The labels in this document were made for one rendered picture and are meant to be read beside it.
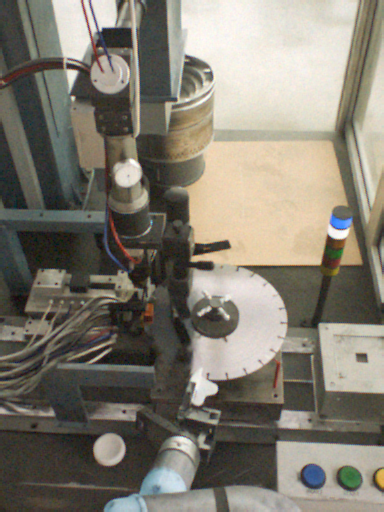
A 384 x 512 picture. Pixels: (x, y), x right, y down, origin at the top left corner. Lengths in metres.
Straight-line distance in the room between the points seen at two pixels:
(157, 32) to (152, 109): 0.18
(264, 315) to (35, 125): 0.80
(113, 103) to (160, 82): 0.38
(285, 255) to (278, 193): 0.28
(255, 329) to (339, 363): 0.20
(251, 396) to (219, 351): 0.13
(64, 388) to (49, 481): 0.22
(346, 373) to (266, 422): 0.22
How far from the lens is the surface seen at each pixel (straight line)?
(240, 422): 1.43
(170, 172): 1.90
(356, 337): 1.42
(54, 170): 1.74
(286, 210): 1.89
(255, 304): 1.37
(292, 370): 1.51
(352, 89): 2.19
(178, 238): 1.09
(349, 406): 1.40
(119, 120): 0.95
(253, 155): 2.10
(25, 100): 1.63
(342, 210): 1.31
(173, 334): 1.32
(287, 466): 1.24
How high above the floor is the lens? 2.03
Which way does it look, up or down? 47 degrees down
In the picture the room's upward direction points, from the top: 2 degrees counter-clockwise
